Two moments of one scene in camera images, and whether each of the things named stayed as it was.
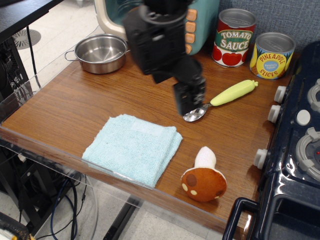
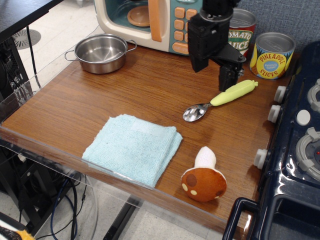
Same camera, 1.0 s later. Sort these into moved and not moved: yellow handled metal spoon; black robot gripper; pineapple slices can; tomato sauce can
Moved: black robot gripper
Not moved: tomato sauce can; yellow handled metal spoon; pineapple slices can
